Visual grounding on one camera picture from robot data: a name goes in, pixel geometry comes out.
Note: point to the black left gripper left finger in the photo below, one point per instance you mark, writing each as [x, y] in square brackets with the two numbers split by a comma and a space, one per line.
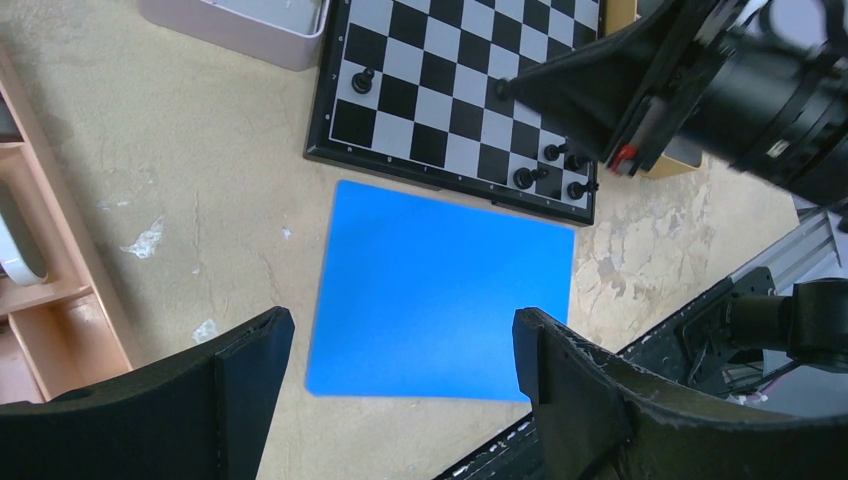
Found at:
[203, 413]

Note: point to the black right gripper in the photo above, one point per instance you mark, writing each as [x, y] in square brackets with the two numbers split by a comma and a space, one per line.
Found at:
[626, 95]

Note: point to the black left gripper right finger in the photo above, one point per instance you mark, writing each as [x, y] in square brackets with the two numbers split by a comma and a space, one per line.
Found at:
[600, 416]

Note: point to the black pawn second row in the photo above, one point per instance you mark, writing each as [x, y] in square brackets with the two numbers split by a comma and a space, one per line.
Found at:
[553, 152]

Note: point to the black pawn edge square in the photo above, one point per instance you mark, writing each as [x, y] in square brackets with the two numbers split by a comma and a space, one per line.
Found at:
[576, 162]

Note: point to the black chess piece corner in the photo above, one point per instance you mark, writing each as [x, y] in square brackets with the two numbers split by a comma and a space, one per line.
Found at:
[577, 190]

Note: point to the black pawn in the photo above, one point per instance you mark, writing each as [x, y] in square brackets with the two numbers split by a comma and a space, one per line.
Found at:
[362, 82]

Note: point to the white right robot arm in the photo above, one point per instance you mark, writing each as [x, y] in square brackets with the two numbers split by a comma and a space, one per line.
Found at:
[779, 111]

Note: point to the yellow tin with black pieces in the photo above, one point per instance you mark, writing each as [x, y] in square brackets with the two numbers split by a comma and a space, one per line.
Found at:
[680, 156]

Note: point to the pink tin with white pieces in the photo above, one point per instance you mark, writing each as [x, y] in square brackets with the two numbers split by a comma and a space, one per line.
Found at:
[283, 33]

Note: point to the peach desk organizer tray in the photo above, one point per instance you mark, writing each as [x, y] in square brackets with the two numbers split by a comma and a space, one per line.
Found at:
[70, 331]

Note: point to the black white chessboard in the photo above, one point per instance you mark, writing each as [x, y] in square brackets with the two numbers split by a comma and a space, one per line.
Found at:
[432, 116]

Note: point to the blue mat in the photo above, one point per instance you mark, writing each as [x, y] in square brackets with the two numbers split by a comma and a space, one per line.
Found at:
[417, 296]

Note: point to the white device in tray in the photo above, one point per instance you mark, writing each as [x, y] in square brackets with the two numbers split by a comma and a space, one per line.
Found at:
[21, 259]

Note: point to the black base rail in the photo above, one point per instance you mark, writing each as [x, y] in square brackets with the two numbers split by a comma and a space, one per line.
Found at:
[690, 348]

